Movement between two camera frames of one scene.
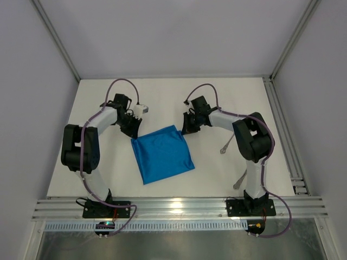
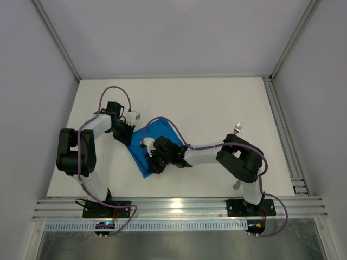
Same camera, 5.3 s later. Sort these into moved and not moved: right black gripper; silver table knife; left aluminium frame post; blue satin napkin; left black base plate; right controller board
Moved: blue satin napkin; right black gripper
Not moved: silver table knife; left aluminium frame post; left black base plate; right controller board
